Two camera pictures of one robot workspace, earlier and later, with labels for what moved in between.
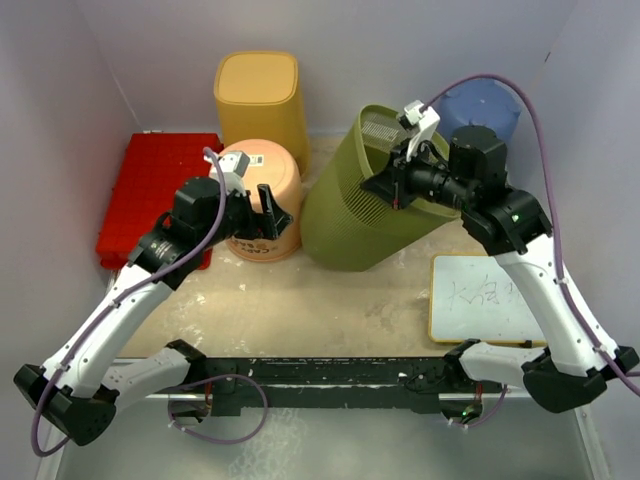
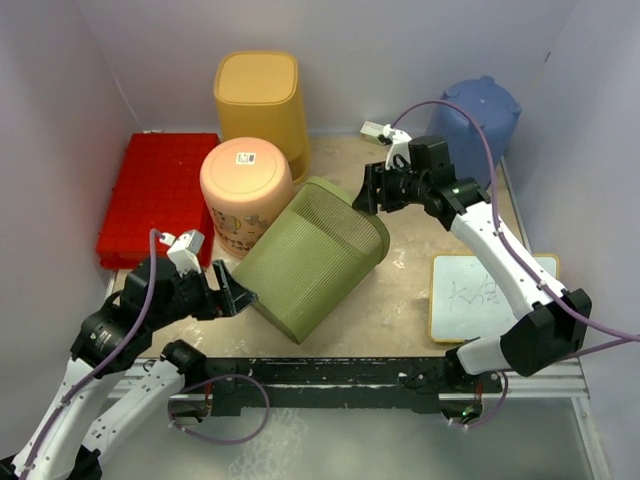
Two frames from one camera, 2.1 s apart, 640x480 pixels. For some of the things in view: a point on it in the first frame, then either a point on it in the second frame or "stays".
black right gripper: x=391 y=184 stays
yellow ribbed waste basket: x=257 y=98 stays
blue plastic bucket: x=480 y=102 stays
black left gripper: x=264 y=225 -> x=240 y=296
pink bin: x=273 y=165 stays
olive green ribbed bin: x=348 y=227 -> x=310 y=256
